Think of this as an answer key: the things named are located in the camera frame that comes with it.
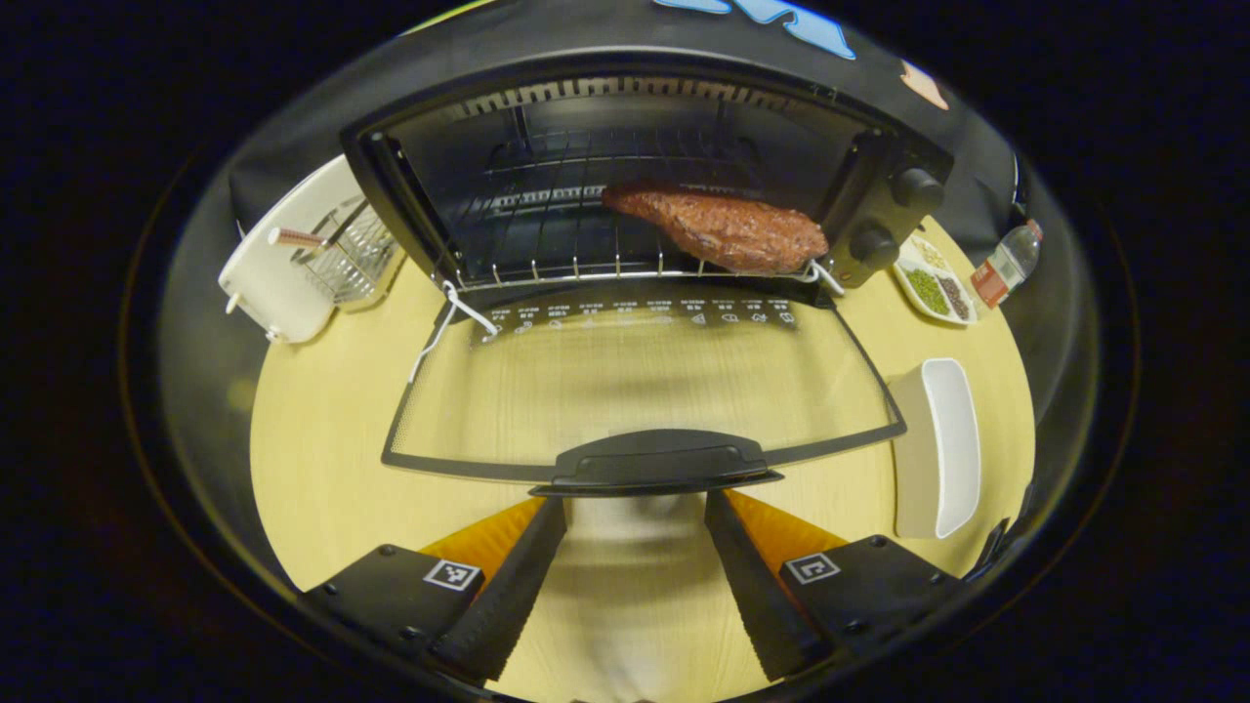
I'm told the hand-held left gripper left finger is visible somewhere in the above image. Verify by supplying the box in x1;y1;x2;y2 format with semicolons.
301;496;568;683

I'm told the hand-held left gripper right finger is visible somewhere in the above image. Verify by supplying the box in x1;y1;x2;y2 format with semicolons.
703;487;975;683

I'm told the black electric oven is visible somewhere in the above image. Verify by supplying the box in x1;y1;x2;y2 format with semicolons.
339;49;955;500

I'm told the brown meat piece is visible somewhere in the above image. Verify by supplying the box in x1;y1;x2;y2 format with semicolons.
600;186;831;277

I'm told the small white rectangular plate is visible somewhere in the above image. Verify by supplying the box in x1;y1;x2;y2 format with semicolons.
893;357;983;541

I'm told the white divided plate with beans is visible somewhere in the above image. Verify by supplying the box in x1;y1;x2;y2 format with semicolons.
893;232;981;327

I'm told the clear plastic bottle red label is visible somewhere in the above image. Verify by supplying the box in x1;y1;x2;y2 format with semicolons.
969;219;1045;311

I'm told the clear glass container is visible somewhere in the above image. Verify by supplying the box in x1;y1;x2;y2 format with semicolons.
268;195;407;314

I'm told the white toaster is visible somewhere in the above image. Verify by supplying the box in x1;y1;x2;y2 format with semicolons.
217;154;392;346

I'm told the black backdrop cloth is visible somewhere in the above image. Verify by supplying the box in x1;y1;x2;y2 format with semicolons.
229;0;1021;267

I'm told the white cable tie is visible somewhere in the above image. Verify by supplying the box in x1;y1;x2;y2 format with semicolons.
799;258;847;297
407;280;501;384

